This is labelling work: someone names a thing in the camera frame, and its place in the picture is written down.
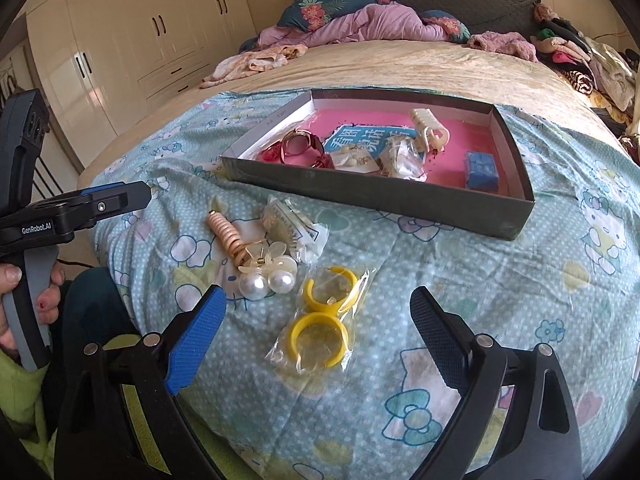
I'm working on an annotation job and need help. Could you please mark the pearl flower earrings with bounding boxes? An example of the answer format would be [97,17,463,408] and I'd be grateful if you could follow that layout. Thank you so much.
[238,240,297,301]

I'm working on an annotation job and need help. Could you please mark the yellow hoop earrings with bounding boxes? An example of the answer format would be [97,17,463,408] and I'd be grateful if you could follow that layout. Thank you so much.
[266,263,378,376]

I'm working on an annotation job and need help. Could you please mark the peach spiral hair tie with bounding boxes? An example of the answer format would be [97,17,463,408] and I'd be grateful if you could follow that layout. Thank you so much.
[205,209,266,269]

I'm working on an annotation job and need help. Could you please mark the bagged white comb clip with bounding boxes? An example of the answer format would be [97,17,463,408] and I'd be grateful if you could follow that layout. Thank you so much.
[260,196,329,264]

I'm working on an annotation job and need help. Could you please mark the bagged white hair accessory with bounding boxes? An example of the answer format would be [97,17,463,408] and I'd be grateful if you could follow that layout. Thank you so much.
[378,134,427,182]

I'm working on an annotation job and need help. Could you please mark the white polka-dot hair claw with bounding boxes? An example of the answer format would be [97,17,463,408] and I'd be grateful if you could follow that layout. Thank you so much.
[410,108,450,153]

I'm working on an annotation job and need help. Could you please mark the earring card with studs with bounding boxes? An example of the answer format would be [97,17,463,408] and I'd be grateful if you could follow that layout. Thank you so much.
[330,144,380,174]

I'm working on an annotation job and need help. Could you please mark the green sleeve forearm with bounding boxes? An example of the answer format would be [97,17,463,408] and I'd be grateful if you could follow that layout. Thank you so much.
[0,352,58,479]

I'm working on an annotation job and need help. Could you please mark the person's left hand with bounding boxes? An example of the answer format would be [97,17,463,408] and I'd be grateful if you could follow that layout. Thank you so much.
[0,261,68,356]

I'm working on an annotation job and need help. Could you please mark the Hello Kitty blue blanket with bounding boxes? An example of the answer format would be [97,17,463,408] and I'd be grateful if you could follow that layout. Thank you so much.
[91,92,639,479]

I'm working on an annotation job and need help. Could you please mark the cream wardrobe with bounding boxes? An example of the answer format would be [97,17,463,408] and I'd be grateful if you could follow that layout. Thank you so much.
[25,0,255,166]

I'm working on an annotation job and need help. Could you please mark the small blue box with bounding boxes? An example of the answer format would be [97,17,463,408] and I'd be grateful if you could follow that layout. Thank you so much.
[464,152,499,193]

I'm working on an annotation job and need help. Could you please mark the dark shallow cardboard box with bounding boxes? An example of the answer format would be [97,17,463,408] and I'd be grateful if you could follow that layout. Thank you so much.
[221,89,535,240]

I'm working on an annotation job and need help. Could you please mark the pink garment on bed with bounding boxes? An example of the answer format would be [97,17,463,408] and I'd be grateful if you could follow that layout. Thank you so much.
[198,44,308,89]

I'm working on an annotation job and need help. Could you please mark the beige bedspread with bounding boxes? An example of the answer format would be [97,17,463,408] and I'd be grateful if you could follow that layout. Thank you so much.
[78,40,622,186]

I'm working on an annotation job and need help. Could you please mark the floral dark pillow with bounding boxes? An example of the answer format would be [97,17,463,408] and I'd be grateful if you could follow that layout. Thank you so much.
[277,0,392,32]

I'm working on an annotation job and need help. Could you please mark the mauve fuzzy garment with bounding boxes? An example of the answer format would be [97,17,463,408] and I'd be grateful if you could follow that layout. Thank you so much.
[466,30,538,63]

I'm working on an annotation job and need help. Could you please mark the pile of clothes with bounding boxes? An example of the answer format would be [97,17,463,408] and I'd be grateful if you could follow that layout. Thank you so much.
[529,3,637,128]

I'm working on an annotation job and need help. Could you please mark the purple crumpled duvet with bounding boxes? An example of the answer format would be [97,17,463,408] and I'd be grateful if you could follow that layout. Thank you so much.
[241,2,471,51]

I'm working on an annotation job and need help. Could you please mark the red gold bracelet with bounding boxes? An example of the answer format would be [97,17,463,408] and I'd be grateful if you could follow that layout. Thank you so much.
[257,128,335,170]

